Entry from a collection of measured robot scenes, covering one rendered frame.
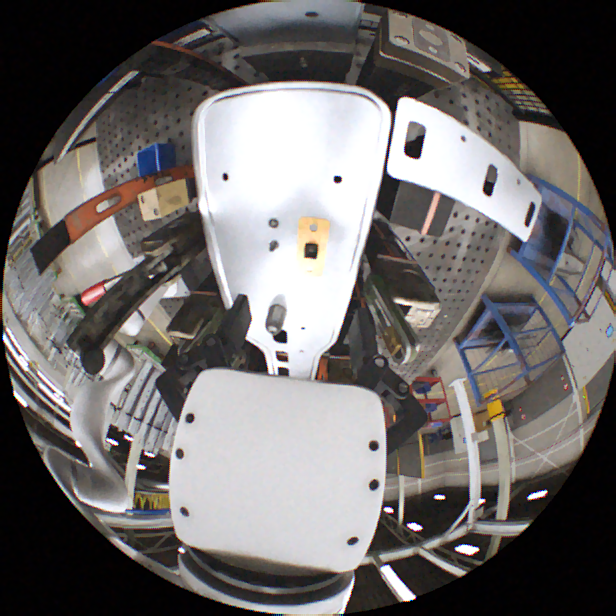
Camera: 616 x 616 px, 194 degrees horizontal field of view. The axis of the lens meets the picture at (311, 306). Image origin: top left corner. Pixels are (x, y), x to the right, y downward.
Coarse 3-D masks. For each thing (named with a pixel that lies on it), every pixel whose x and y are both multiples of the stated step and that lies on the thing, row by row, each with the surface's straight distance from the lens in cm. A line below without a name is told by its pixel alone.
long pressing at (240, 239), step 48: (240, 96) 25; (288, 96) 23; (336, 96) 23; (192, 144) 26; (240, 144) 23; (288, 144) 22; (336, 144) 21; (384, 144) 23; (240, 192) 24; (288, 192) 22; (336, 192) 21; (240, 240) 26; (288, 240) 24; (336, 240) 23; (240, 288) 31; (288, 288) 28; (336, 288) 27; (288, 336) 37; (336, 336) 36
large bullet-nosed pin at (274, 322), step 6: (270, 306) 31; (276, 306) 30; (270, 312) 30; (276, 312) 29; (282, 312) 30; (270, 318) 29; (276, 318) 29; (282, 318) 29; (270, 324) 28; (276, 324) 28; (282, 324) 29; (270, 330) 29; (276, 330) 28
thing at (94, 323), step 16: (160, 256) 25; (128, 272) 25; (144, 272) 24; (112, 288) 24; (128, 288) 25; (144, 288) 26; (96, 304) 24; (112, 304) 24; (128, 304) 25; (96, 320) 23; (112, 320) 24; (80, 336) 23; (96, 336) 24; (112, 336) 24; (80, 352) 21; (96, 352) 21; (96, 368) 21
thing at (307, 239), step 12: (300, 228) 22; (324, 228) 22; (300, 240) 23; (312, 240) 23; (324, 240) 23; (300, 252) 24; (312, 252) 24; (324, 252) 23; (300, 264) 25; (312, 264) 24; (312, 276) 25
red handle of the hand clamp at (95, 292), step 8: (160, 264) 26; (168, 264) 27; (152, 272) 27; (160, 272) 27; (104, 280) 31; (112, 280) 30; (88, 288) 33; (96, 288) 31; (104, 288) 30; (88, 296) 32; (96, 296) 32; (88, 304) 34
